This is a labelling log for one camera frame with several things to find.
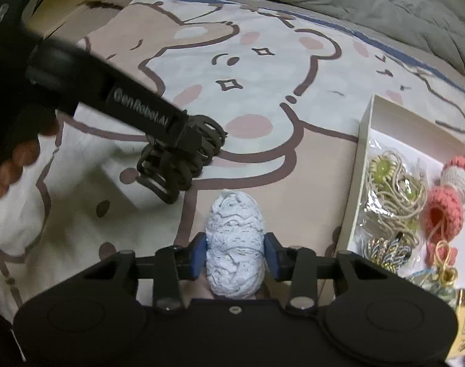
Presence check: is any teal beaded trinket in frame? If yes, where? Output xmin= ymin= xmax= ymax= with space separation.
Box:
xmin=406 ymin=269 xmax=458 ymax=307

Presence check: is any gold key ring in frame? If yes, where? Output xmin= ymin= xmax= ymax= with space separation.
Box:
xmin=433 ymin=239 xmax=461 ymax=286

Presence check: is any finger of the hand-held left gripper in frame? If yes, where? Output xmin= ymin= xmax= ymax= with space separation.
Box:
xmin=172 ymin=111 xmax=209 ymax=162

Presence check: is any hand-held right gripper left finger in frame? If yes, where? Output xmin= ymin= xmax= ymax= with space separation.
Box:
xmin=83 ymin=233 xmax=210 ymax=313

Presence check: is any person's left hand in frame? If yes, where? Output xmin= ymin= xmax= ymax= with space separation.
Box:
xmin=0 ymin=120 xmax=60 ymax=200

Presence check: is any grey duvet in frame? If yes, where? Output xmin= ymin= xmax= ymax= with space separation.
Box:
xmin=183 ymin=0 xmax=465 ymax=78

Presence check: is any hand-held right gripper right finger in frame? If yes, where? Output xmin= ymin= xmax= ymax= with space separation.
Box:
xmin=263 ymin=232 xmax=399 ymax=310

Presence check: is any bear printed blanket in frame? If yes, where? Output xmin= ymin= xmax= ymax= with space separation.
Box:
xmin=0 ymin=0 xmax=465 ymax=314

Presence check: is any white speckled scrunchie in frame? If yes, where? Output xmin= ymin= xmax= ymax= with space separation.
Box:
xmin=205 ymin=189 xmax=267 ymax=299

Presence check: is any crochet bunny doll pink hat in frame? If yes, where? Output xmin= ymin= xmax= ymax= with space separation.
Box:
xmin=423 ymin=155 xmax=465 ymax=265

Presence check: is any clear bag of beaded cord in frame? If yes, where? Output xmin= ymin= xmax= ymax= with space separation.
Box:
xmin=360 ymin=148 xmax=429 ymax=246

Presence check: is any white box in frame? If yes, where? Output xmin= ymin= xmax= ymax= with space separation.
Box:
xmin=335 ymin=94 xmax=465 ymax=308

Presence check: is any black hair claw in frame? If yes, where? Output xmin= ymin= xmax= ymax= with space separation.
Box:
xmin=136 ymin=115 xmax=228 ymax=204

